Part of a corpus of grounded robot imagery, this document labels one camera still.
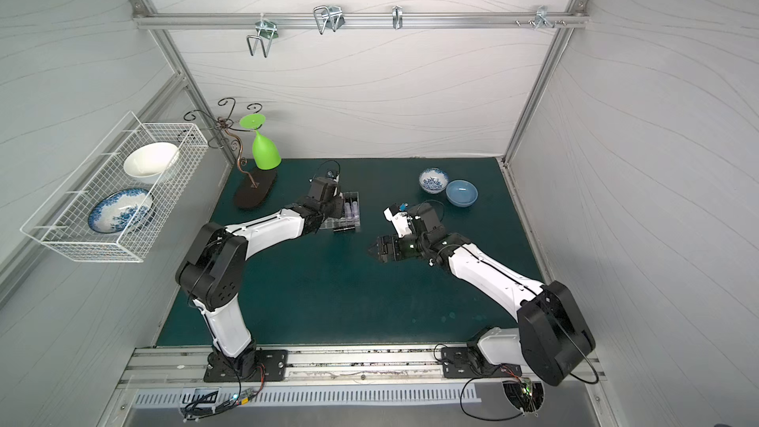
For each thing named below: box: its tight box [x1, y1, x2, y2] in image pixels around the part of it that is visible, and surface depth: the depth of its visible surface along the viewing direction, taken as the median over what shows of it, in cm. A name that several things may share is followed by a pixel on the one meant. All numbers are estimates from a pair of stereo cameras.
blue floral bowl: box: [419, 167, 449, 195], surface depth 113 cm
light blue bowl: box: [445, 178, 480, 208], surface depth 109 cm
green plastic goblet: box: [239, 112, 282, 171], surface depth 93 cm
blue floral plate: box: [87, 188, 157, 235], surface depth 65 cm
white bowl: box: [123, 142, 181, 184], surface depth 72 cm
